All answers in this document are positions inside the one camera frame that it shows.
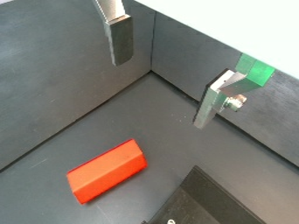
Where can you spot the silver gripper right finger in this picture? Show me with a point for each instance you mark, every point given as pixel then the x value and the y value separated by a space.
pixel 216 100

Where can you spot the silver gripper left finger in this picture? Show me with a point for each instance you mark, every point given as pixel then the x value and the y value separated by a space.
pixel 120 29

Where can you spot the red hexagonal prism block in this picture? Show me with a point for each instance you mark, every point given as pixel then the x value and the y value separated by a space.
pixel 108 170

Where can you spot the green shape sorter board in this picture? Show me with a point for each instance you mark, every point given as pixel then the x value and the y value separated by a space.
pixel 258 71

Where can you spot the black curved holder stand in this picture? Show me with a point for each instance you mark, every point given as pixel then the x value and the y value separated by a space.
pixel 202 202

